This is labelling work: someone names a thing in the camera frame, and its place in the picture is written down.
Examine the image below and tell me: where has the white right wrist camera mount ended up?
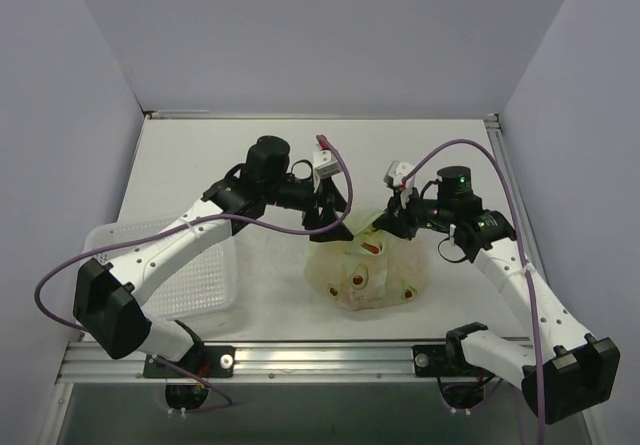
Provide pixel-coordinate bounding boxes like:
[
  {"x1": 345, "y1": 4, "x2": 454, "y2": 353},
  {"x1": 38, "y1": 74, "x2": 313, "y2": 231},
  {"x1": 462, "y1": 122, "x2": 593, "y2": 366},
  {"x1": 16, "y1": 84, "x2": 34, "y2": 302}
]
[{"x1": 383, "y1": 160, "x2": 415, "y2": 208}]

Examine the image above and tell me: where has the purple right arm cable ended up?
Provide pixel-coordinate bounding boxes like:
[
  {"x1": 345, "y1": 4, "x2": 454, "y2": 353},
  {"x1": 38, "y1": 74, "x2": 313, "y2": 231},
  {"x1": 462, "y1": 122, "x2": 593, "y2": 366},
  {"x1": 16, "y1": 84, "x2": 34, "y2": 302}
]
[{"x1": 399, "y1": 138, "x2": 546, "y2": 445}]

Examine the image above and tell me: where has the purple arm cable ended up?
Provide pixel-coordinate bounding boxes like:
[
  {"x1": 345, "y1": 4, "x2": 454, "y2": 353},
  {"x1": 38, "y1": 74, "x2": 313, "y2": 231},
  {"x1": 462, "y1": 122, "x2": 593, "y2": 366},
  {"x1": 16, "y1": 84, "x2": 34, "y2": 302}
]
[
  {"x1": 399, "y1": 138, "x2": 546, "y2": 445},
  {"x1": 33, "y1": 134, "x2": 357, "y2": 413}
]

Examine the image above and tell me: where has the white plastic basket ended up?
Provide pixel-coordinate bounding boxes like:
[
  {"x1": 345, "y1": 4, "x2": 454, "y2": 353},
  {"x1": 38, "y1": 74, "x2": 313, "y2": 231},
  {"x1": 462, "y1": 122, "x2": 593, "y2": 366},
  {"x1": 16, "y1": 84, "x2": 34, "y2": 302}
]
[{"x1": 83, "y1": 216, "x2": 238, "y2": 321}]

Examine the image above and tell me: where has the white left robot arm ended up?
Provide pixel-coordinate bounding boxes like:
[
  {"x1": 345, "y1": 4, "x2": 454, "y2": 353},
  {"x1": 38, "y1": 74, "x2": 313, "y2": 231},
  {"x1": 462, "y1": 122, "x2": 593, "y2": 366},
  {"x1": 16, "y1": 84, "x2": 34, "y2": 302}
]
[{"x1": 73, "y1": 135, "x2": 353, "y2": 376}]

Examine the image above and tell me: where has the light green plastic bag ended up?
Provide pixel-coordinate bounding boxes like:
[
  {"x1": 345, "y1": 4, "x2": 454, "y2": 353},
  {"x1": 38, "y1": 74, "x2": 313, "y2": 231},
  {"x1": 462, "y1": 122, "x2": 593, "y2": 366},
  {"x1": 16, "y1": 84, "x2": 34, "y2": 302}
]
[{"x1": 304, "y1": 208, "x2": 429, "y2": 311}]

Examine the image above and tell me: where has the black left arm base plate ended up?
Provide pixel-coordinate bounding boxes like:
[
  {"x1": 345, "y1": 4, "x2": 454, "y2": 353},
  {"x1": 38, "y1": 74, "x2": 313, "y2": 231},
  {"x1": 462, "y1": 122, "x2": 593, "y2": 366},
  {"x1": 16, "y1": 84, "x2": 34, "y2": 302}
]
[{"x1": 142, "y1": 345, "x2": 236, "y2": 379}]

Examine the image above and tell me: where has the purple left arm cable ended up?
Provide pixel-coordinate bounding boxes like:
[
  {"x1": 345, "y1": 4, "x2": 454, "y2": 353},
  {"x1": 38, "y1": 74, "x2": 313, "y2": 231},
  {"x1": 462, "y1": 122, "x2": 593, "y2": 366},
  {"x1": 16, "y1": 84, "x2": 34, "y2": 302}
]
[{"x1": 33, "y1": 134, "x2": 357, "y2": 413}]

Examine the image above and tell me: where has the aluminium front rail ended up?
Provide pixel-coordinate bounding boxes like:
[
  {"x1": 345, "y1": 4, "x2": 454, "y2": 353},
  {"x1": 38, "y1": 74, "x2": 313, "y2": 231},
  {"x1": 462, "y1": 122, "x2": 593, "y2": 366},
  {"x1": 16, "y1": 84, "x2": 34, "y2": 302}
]
[{"x1": 54, "y1": 340, "x2": 531, "y2": 385}]

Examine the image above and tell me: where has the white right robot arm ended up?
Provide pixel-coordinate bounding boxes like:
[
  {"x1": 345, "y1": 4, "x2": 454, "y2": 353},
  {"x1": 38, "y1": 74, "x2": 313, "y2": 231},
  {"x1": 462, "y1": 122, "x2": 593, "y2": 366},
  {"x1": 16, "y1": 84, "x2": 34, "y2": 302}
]
[{"x1": 374, "y1": 161, "x2": 620, "y2": 424}]

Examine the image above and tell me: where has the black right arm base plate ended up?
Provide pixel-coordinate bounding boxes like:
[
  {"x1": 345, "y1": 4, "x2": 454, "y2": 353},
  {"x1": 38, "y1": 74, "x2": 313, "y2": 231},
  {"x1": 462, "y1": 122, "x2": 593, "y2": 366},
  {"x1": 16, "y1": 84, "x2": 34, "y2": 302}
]
[{"x1": 412, "y1": 344, "x2": 486, "y2": 379}]

